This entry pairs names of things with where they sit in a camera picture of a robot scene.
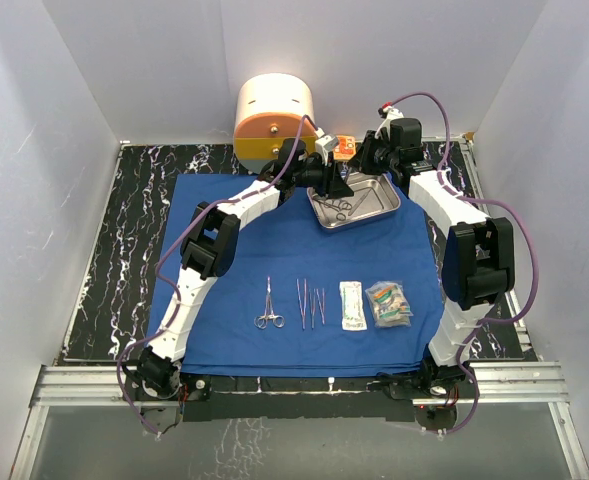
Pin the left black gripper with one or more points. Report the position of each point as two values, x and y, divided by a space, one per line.
336 187

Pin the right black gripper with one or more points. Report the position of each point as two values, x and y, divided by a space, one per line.
364 154

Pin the remaining ring-handled clamp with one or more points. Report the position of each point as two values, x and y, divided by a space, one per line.
357 205

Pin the steel instrument tray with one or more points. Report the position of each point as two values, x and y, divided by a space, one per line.
383 201

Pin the blue surgical cloth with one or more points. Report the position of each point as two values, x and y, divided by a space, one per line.
287 244

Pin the steel tweezers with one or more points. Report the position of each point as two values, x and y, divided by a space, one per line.
312 306
320 294

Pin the long white green pouch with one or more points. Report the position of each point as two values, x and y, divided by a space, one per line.
353 316

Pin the long serrated steel forceps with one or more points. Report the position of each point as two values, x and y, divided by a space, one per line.
302 300

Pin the white blue supply packet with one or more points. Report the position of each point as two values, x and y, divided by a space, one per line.
406 312

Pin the green clear supply packet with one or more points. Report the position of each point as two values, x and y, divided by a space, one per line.
385 305

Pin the steel forceps ring handles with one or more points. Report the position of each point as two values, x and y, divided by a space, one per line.
269 316

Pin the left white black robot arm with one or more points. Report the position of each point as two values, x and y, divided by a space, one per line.
208 249

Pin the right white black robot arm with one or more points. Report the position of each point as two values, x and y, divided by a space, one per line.
478 262

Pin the small orange spiral notebook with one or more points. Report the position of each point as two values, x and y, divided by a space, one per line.
346 148

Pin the round three-drawer storage box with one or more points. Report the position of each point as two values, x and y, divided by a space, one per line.
269 109

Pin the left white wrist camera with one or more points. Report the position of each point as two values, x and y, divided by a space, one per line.
325 145

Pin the aluminium frame rail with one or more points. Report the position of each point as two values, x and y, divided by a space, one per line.
516 425

